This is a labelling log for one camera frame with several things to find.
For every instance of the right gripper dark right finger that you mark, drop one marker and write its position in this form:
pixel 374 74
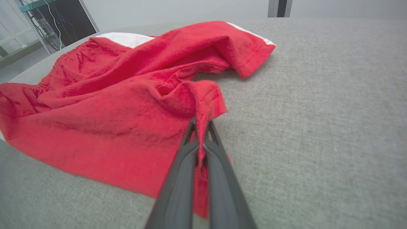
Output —
pixel 222 190

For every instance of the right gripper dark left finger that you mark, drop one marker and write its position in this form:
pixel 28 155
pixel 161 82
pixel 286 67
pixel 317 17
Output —
pixel 178 190

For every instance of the red shorts white stripe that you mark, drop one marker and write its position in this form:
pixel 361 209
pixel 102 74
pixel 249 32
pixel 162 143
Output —
pixel 95 121

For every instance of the grey fabric sofa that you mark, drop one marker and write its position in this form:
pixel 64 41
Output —
pixel 318 127

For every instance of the teal shelf board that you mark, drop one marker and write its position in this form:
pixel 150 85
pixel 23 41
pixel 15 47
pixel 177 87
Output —
pixel 33 4

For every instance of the grey partition post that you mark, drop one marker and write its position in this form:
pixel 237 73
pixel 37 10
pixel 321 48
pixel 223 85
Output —
pixel 279 8

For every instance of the white low rack frame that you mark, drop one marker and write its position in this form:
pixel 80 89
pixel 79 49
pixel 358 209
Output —
pixel 16 38

